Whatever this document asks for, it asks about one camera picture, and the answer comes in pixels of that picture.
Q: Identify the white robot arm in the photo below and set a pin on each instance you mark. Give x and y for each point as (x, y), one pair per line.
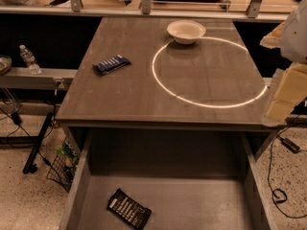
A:
(293, 47)

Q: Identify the black rxbar chocolate wrapper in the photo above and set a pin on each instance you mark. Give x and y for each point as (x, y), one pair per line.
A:
(129, 210)

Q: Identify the black stand leg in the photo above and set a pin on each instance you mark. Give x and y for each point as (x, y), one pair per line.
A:
(30, 166)

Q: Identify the black wire basket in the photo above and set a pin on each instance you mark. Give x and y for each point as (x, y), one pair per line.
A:
(63, 168)

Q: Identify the grey railing frame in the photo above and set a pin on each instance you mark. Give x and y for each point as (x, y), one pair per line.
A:
(269, 10)

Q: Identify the blue snack bar wrapper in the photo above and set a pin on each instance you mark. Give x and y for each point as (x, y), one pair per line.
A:
(113, 63)

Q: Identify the green bowl at left edge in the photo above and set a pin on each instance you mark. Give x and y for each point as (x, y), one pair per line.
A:
(5, 65)

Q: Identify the clear plastic water bottle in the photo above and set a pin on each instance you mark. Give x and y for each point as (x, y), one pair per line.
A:
(29, 59)

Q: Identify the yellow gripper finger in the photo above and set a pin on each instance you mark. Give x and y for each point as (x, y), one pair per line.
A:
(290, 92)
(273, 39)

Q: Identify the grey side shelf left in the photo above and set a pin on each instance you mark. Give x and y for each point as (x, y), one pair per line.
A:
(48, 79)

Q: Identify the white bowl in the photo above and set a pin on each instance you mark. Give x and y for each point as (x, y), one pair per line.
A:
(186, 31)

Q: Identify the open grey top drawer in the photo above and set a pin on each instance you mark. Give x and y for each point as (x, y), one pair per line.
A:
(191, 180)

